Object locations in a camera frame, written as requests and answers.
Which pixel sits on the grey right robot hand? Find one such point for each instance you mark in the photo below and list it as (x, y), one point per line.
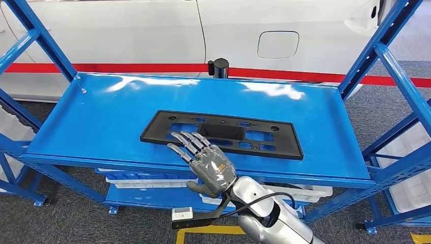
(212, 168)

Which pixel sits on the black plastic plate bracket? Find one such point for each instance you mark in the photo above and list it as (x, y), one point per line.
(286, 144)

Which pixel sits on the white plastic bin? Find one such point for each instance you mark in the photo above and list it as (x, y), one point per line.
(210, 201)
(313, 193)
(148, 183)

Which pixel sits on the blue plastic bin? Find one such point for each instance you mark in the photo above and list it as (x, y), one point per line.
(151, 176)

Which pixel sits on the red barrier belt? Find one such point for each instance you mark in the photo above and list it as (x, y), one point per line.
(101, 67)

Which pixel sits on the small white hook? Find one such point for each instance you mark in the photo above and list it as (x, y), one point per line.
(82, 90)

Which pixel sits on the white car body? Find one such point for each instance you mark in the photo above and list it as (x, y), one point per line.
(134, 30)

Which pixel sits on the stacked white plastic bins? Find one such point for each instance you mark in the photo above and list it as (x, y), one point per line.
(414, 188)
(13, 128)

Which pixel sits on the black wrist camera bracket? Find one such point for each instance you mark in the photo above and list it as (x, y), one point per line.
(202, 220)

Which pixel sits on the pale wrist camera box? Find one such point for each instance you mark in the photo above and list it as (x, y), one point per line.
(182, 214)

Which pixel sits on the black stanchion post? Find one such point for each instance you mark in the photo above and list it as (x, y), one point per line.
(220, 67)

